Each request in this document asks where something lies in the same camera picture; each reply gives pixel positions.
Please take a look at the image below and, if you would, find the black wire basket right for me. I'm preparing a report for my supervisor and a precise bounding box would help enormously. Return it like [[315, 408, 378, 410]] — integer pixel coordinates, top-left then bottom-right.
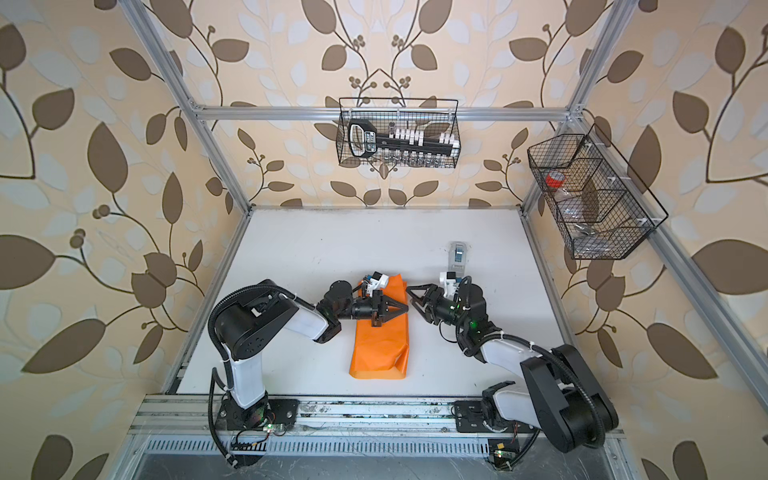
[[527, 125, 668, 260]]

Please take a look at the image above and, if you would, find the black wire basket centre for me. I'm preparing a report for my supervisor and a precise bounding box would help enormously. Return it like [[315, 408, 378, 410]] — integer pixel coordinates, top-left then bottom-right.
[[336, 96, 462, 169]]

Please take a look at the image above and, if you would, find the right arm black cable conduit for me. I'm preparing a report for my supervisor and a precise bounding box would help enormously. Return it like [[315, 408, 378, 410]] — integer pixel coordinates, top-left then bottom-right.
[[479, 332, 608, 469]]

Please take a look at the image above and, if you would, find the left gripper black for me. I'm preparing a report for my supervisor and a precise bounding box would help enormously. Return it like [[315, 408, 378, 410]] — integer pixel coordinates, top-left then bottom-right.
[[335, 292, 410, 327]]

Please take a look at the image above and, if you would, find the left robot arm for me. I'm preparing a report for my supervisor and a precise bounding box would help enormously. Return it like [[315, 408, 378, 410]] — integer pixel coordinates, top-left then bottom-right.
[[207, 274, 409, 430]]

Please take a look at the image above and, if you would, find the orange wrapping paper sheet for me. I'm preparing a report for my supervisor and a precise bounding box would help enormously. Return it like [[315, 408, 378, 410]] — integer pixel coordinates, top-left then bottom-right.
[[349, 275, 410, 380]]

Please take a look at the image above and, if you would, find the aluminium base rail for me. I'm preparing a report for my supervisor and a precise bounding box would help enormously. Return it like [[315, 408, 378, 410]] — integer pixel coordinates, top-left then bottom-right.
[[129, 395, 532, 459]]

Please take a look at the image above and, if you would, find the black tool set in basket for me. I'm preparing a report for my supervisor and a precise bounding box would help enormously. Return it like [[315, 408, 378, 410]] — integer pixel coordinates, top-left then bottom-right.
[[346, 119, 461, 161]]

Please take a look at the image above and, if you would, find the red capped item in basket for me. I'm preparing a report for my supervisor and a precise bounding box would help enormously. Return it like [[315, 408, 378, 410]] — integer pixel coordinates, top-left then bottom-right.
[[544, 170, 566, 192]]

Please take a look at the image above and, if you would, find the white tape dispenser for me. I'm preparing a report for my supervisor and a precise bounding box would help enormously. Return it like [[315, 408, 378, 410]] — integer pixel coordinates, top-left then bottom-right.
[[449, 242, 467, 276]]

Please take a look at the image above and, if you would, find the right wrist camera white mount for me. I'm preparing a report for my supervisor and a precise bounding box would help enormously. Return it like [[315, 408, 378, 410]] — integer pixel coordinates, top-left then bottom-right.
[[439, 271, 462, 301]]

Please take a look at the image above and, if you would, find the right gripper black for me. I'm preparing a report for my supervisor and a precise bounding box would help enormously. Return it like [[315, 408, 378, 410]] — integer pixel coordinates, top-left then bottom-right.
[[406, 284, 469, 332]]

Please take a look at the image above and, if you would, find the black wire basket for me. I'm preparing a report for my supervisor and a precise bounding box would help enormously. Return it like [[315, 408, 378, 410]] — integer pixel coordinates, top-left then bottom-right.
[[527, 125, 668, 260], [336, 96, 462, 169]]

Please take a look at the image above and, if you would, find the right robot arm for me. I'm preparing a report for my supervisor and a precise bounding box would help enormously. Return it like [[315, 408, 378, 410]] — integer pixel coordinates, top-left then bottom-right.
[[406, 280, 619, 453]]

